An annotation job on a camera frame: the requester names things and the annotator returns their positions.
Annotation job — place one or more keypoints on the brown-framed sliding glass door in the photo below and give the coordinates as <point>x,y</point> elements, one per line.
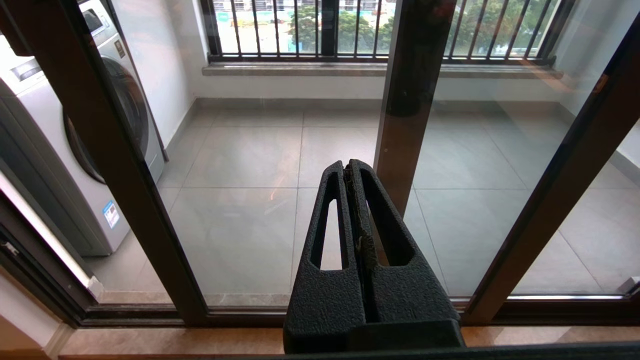
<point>140,200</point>

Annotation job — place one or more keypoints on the brown-framed fixed glass door panel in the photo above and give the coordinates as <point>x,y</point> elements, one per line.
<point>410,100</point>

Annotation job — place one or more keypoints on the black balcony railing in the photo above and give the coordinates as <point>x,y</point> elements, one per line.
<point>280,30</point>

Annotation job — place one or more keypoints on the dark window frame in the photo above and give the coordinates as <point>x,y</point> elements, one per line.
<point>330,30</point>

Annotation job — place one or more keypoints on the grey stone window sill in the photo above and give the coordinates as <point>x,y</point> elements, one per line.
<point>300,69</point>

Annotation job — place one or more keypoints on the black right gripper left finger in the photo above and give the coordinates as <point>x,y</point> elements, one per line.
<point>325,300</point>

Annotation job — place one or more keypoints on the dark outer door frame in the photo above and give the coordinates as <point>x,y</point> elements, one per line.
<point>40,285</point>

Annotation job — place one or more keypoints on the white front-load washing machine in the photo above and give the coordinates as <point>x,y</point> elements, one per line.
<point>50,150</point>

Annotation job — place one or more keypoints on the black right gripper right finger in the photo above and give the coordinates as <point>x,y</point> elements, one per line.
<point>410,292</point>

